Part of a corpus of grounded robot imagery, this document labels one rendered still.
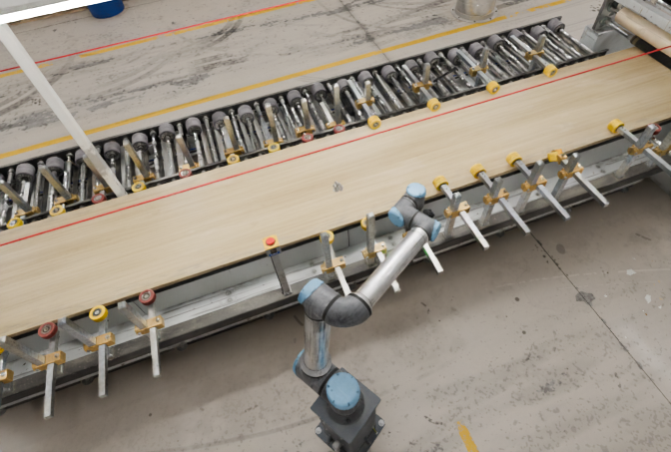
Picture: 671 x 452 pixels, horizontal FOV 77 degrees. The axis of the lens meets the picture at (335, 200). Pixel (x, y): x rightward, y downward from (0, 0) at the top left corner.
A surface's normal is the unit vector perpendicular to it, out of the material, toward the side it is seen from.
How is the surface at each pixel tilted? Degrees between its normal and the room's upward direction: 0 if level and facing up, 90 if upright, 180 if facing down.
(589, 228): 0
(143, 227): 0
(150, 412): 0
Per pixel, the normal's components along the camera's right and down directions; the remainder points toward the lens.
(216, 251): -0.07, -0.62
